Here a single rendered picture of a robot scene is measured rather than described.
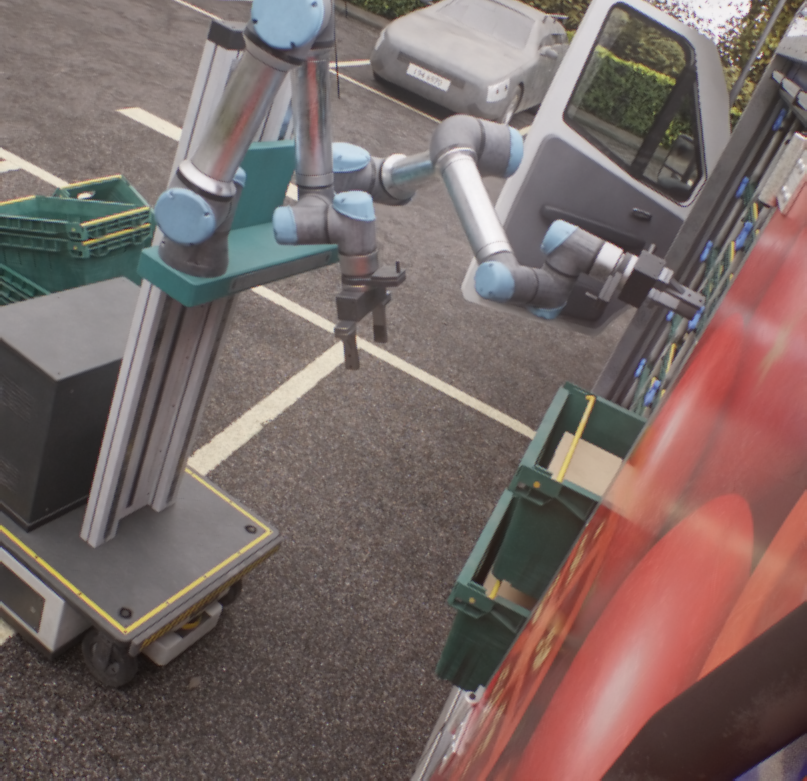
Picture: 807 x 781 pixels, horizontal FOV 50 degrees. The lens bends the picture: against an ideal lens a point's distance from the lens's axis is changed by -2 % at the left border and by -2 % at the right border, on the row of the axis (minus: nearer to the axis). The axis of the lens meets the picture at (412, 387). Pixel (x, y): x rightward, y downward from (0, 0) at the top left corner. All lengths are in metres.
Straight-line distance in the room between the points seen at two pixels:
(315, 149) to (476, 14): 10.67
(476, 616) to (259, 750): 1.21
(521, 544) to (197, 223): 0.83
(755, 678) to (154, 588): 2.31
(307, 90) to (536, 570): 0.99
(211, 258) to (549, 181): 2.90
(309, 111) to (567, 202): 3.00
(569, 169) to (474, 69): 6.20
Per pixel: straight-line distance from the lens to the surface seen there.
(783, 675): 0.35
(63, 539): 2.67
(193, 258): 1.91
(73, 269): 3.43
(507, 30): 12.29
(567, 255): 1.79
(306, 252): 2.21
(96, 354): 2.47
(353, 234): 1.69
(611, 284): 1.76
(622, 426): 1.83
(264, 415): 3.97
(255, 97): 1.66
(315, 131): 1.79
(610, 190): 4.71
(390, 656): 3.12
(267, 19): 1.61
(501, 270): 1.72
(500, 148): 2.01
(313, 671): 2.97
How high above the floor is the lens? 2.14
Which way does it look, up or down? 27 degrees down
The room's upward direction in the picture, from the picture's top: 24 degrees clockwise
